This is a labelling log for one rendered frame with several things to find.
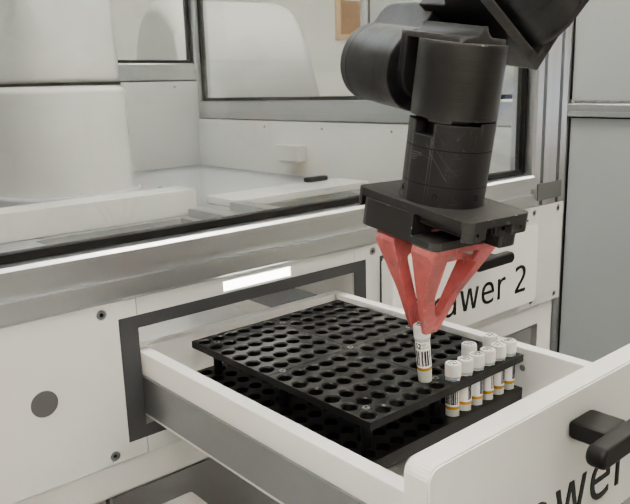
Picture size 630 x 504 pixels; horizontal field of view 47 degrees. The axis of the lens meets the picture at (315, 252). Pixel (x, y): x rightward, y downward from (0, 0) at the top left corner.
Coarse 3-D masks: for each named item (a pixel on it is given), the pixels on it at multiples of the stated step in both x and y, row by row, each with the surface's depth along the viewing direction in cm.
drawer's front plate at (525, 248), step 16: (528, 224) 97; (528, 240) 97; (528, 256) 98; (384, 272) 81; (448, 272) 87; (480, 272) 91; (496, 272) 93; (512, 272) 96; (528, 272) 98; (384, 288) 81; (464, 288) 89; (480, 288) 91; (496, 288) 94; (512, 288) 96; (528, 288) 99; (400, 304) 82; (480, 304) 92; (496, 304) 94; (512, 304) 97; (448, 320) 88; (464, 320) 90; (480, 320) 93
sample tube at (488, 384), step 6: (480, 348) 57; (486, 348) 57; (492, 348) 57; (486, 354) 56; (492, 354) 56; (486, 360) 56; (492, 360) 56; (486, 378) 57; (492, 378) 57; (486, 384) 57; (492, 384) 57; (486, 390) 57; (492, 390) 57; (486, 396) 57; (492, 396) 57
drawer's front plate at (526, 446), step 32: (576, 384) 46; (608, 384) 48; (512, 416) 42; (544, 416) 43; (576, 416) 45; (448, 448) 38; (480, 448) 39; (512, 448) 41; (544, 448) 43; (576, 448) 46; (416, 480) 37; (448, 480) 37; (480, 480) 39; (512, 480) 41; (544, 480) 44; (576, 480) 47; (608, 480) 50
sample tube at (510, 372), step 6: (504, 342) 58; (510, 342) 58; (516, 342) 58; (510, 348) 58; (516, 348) 58; (510, 354) 58; (510, 372) 59; (510, 378) 59; (504, 384) 59; (510, 384) 59
